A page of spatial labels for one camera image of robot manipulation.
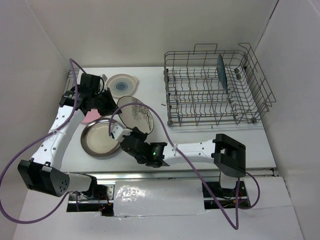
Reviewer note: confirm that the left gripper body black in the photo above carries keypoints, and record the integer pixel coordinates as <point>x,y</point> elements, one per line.
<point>103,103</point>

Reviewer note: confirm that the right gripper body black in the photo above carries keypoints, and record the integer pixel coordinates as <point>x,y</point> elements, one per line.
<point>136,132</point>

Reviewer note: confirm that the cream plate with tree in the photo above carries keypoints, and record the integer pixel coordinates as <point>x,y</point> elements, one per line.
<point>135,115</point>

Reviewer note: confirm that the beige bowl blue rings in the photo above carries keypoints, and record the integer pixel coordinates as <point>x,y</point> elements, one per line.
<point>122,86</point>

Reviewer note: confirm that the blue floral plate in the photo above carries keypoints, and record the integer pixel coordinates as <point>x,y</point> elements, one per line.
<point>222,73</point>

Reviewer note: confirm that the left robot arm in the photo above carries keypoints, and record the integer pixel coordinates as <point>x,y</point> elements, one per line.
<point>42,172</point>

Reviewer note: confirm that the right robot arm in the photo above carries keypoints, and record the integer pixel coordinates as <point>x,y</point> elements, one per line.
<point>228,154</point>

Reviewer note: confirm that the pink plate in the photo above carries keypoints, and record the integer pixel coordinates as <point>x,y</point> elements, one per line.
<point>91,116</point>

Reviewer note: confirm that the brown rimmed cream plate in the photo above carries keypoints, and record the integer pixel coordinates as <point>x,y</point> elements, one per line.
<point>95,139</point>

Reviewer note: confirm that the white sheet front cover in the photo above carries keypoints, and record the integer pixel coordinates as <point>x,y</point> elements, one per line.
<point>158,198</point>

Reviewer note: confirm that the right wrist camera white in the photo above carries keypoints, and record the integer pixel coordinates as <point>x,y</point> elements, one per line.
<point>119,132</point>

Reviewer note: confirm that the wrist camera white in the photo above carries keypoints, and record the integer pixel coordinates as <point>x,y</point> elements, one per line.
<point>104,77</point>
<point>119,132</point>

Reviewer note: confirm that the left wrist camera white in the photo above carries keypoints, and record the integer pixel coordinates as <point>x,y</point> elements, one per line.
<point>104,77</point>

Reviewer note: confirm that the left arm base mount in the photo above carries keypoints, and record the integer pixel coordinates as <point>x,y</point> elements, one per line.
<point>98,199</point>

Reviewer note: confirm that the grey wire dish rack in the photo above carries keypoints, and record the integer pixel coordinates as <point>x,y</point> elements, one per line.
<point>195,96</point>

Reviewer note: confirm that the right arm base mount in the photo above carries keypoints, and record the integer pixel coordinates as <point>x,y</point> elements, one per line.
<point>225,196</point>

